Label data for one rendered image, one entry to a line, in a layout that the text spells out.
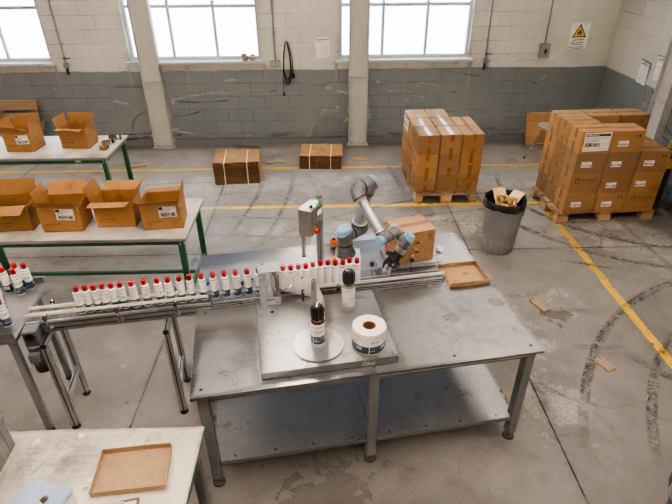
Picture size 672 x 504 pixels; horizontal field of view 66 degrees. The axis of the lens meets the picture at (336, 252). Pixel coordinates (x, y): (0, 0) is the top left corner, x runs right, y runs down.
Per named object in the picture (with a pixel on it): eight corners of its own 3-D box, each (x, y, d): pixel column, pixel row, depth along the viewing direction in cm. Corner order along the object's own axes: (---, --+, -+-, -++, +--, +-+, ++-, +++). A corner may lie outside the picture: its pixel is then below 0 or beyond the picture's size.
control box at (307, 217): (298, 234, 342) (297, 209, 332) (310, 223, 355) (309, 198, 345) (312, 237, 338) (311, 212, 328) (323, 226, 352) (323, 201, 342)
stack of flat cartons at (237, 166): (214, 185, 721) (211, 164, 704) (218, 170, 766) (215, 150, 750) (261, 183, 726) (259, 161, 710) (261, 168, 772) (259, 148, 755)
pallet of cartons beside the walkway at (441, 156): (477, 201, 673) (487, 135, 626) (413, 203, 669) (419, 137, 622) (454, 166, 775) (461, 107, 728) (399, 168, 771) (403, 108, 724)
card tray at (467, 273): (449, 288, 367) (450, 283, 365) (437, 268, 389) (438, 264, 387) (489, 283, 371) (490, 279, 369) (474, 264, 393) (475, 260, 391)
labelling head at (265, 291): (260, 305, 342) (257, 273, 328) (259, 294, 353) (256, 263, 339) (281, 303, 344) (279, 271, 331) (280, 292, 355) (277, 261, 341)
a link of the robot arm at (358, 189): (348, 181, 346) (385, 243, 342) (360, 176, 352) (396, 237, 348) (340, 189, 355) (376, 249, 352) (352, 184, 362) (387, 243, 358)
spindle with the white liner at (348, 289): (343, 312, 336) (343, 274, 320) (340, 304, 343) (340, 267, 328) (356, 311, 337) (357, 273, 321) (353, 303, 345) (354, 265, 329)
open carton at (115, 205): (87, 235, 445) (75, 196, 425) (107, 207, 490) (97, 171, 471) (139, 233, 447) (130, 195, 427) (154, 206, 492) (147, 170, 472)
